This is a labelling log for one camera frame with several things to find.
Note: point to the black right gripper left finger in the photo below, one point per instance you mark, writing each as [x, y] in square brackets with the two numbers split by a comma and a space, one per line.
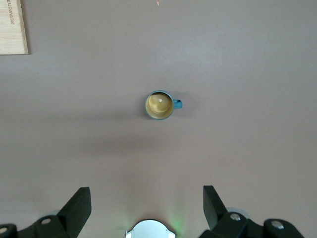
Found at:
[71, 215]

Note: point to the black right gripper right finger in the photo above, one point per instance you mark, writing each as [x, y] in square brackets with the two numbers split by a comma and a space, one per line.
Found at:
[218, 218]

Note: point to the teal cup with yellow inside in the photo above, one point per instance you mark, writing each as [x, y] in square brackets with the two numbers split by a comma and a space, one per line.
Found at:
[158, 105]

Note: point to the brown table cover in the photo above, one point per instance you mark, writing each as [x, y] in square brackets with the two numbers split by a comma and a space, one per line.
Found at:
[74, 124]

